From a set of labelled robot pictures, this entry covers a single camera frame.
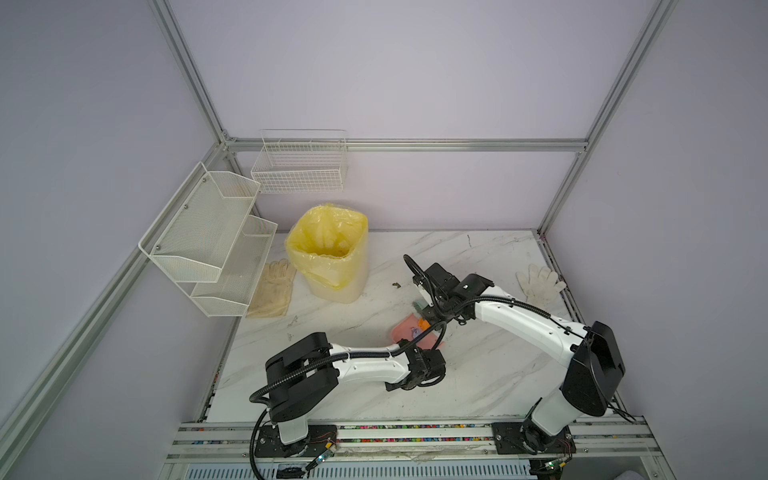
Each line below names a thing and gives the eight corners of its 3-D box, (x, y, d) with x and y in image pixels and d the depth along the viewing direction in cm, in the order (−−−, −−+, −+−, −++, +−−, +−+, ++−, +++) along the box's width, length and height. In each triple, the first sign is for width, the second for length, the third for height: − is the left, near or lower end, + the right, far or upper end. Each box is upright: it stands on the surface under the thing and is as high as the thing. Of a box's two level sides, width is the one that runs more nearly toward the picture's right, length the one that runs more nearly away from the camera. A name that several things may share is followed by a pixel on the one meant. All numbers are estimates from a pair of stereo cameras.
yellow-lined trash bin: (301, 315, 99) (277, 265, 78) (314, 259, 114) (297, 205, 93) (367, 315, 99) (360, 265, 78) (370, 260, 114) (366, 205, 93)
